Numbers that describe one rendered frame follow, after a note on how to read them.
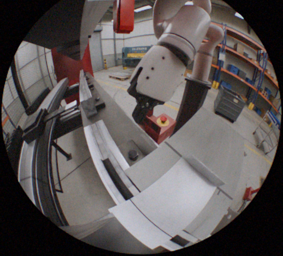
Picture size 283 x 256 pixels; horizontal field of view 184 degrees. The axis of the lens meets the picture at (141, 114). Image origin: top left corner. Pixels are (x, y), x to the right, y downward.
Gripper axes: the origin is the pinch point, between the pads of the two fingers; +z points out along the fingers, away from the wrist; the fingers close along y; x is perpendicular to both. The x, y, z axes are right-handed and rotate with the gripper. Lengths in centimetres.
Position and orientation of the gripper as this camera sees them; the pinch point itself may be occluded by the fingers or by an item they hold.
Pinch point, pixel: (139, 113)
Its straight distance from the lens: 21.3
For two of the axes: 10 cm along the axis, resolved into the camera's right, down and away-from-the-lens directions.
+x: 4.3, 6.0, -6.7
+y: -7.8, -1.2, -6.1
